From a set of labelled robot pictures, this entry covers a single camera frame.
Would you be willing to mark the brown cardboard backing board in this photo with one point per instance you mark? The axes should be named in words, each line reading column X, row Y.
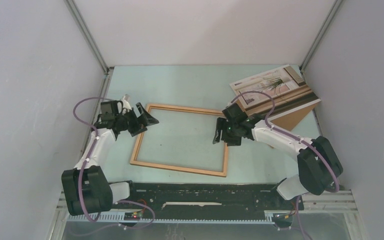
column 286, row 115

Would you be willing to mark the right aluminium corner post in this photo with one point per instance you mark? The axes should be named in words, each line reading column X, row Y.
column 337, row 4

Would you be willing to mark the aluminium corner post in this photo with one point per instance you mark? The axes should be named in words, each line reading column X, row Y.
column 337, row 4
column 86, row 33

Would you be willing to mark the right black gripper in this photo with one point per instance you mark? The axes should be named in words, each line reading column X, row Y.
column 236, row 141

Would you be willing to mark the left aluminium corner post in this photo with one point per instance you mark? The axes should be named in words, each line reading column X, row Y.
column 86, row 33

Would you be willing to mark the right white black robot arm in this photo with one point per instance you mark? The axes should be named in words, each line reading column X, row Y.
column 318, row 164

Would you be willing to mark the white toothed cable duct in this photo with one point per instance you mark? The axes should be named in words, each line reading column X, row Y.
column 120, row 217

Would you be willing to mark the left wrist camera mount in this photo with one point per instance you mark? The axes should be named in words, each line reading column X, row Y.
column 123, row 104

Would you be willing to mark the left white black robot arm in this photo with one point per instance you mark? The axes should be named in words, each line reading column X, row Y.
column 86, row 188

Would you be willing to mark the printed plant photo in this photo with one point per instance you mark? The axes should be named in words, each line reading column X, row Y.
column 282, row 84

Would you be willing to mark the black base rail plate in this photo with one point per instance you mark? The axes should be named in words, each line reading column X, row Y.
column 190, row 201

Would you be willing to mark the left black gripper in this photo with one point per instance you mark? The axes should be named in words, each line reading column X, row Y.
column 144, row 117

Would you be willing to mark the light wooden picture frame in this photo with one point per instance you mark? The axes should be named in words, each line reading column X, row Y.
column 183, row 109

